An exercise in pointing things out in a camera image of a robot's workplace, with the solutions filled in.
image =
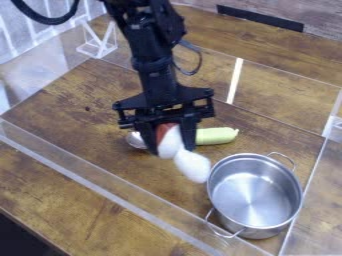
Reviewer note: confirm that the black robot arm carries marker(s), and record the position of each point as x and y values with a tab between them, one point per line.
154	28

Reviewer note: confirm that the clear acrylic triangle bracket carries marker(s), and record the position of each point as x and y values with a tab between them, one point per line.
97	47

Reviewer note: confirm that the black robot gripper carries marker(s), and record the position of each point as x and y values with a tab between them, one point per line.
188	107

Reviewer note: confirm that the silver pot with handles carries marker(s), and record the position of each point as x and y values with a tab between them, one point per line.
256	195

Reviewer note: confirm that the clear acrylic front barrier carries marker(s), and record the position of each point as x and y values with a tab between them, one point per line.
154	209

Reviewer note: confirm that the spoon with green handle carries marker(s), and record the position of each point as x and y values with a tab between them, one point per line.
208	136

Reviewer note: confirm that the black wall strip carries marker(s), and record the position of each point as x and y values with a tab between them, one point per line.
261	18

